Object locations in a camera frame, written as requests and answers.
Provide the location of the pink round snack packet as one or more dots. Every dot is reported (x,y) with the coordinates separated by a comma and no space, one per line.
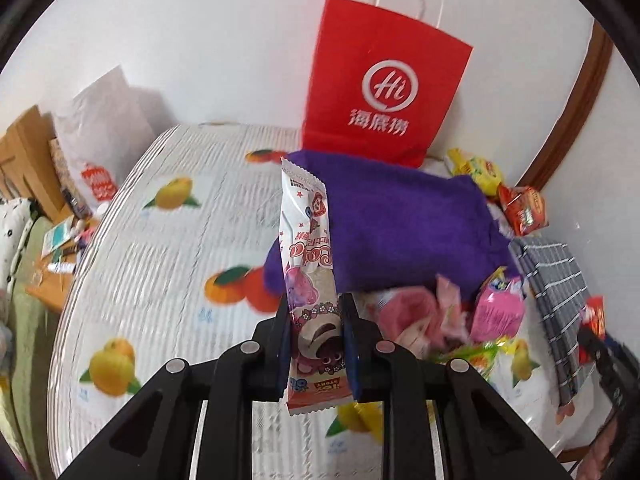
(405,315)

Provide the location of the purple towel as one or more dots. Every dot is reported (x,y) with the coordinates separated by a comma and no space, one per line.
(400,220)

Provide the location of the yellow green snack packet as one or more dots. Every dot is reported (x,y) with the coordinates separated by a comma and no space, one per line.
(470,355)

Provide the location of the cardboard box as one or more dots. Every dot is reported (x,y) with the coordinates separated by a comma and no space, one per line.
(25,155)

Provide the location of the grey checked cloth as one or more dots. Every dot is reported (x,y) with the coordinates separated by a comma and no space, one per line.
(555,300)

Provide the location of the wooden door frame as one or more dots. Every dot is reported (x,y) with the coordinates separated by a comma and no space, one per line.
(575,110)

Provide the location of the red snack packet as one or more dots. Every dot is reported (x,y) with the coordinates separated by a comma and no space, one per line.
(595,317)

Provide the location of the orange chip bag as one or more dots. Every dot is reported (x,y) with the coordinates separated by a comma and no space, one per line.
(525,210)

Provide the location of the white plastic bag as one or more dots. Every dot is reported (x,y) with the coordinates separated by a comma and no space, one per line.
(105,130)

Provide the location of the yellow chip bag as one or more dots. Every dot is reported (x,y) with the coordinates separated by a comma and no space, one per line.
(480,170)

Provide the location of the low wooden table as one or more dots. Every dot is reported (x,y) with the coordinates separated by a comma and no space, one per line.
(55,270)

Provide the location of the fruit print tablecloth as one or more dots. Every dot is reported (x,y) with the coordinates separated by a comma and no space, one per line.
(165,270)

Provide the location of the magenta snack packet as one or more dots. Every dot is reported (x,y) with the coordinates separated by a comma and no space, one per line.
(497,310)

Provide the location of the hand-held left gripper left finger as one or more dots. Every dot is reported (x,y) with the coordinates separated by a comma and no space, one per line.
(283,355)

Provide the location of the pale pink candy wrapper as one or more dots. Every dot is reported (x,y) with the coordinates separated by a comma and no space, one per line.
(452,305)

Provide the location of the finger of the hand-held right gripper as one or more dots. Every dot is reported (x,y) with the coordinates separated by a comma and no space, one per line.
(602,370)

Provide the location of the red paper bag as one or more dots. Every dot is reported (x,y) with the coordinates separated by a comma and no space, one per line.
(385,80)

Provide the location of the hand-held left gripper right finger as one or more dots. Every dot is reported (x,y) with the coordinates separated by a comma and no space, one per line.
(353,360)

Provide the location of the polka dot cloth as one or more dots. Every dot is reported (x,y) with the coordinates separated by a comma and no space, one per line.
(15,240)

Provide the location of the pink bear print cake packet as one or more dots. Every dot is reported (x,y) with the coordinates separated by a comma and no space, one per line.
(310,260)

